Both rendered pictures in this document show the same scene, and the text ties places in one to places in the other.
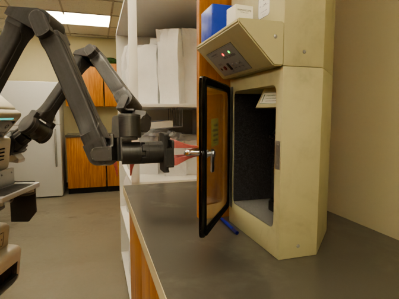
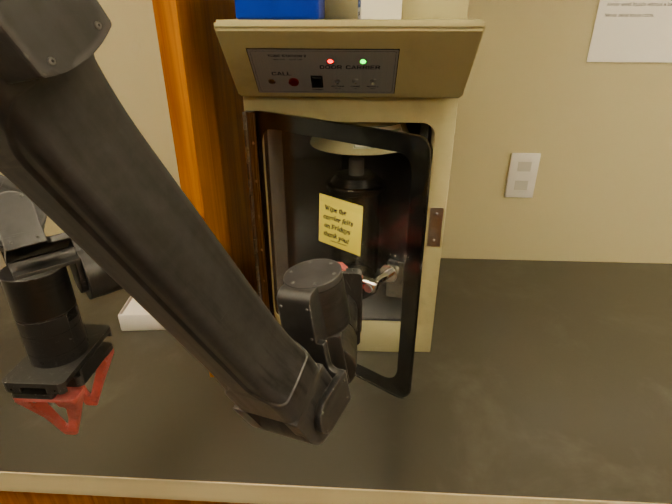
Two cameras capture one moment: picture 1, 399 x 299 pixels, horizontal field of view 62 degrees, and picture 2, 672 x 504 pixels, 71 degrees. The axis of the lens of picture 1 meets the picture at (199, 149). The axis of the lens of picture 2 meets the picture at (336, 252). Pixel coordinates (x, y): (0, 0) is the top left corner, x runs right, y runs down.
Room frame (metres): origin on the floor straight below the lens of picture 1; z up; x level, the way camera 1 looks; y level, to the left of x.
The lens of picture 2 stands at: (0.71, 0.54, 1.51)
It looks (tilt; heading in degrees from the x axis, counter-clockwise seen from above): 27 degrees down; 290
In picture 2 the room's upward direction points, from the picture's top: straight up
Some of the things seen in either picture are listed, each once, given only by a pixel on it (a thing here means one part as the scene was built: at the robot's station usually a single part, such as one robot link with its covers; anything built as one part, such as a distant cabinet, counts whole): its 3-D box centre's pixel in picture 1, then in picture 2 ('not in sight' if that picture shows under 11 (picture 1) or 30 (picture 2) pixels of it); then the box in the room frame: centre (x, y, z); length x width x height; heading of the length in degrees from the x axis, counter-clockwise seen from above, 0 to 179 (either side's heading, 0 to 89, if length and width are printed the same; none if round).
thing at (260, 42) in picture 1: (233, 54); (348, 61); (0.92, -0.09, 1.46); 0.32 x 0.12 x 0.10; 17
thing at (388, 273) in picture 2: (198, 151); (357, 272); (0.87, 0.00, 1.20); 0.10 x 0.05 x 0.03; 163
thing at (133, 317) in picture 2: not in sight; (167, 306); (1.34, -0.13, 0.96); 0.16 x 0.12 x 0.04; 23
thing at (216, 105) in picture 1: (216, 152); (329, 256); (0.93, -0.05, 1.19); 0.30 x 0.01 x 0.40; 163
